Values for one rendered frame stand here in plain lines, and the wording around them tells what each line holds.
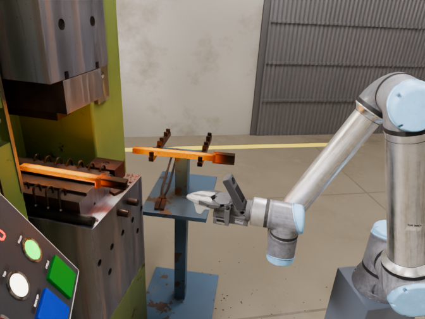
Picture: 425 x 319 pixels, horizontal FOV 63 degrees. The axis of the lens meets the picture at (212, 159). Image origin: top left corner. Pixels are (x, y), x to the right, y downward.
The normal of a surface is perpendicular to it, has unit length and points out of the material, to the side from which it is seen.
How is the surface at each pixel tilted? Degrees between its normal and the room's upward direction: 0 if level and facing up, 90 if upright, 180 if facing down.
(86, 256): 90
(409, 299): 95
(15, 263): 60
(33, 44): 90
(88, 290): 90
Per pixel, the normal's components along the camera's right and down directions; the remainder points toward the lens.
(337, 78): 0.18, 0.43
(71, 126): -0.22, 0.41
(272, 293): 0.05, -0.90
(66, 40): 0.97, 0.14
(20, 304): 0.87, -0.49
